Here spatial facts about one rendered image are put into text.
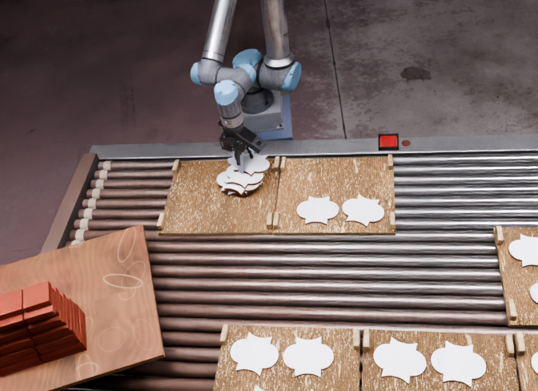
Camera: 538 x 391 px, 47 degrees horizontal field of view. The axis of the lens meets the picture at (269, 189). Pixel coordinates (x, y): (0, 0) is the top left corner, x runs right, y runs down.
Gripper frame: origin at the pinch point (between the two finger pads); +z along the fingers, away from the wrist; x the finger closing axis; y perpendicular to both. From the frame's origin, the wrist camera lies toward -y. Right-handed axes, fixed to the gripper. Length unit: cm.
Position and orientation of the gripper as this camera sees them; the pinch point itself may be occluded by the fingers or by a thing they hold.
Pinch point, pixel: (247, 164)
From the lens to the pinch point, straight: 221.9
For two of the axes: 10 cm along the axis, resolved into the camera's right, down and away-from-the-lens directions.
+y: -8.8, -2.6, 4.0
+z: 1.4, 6.6, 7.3
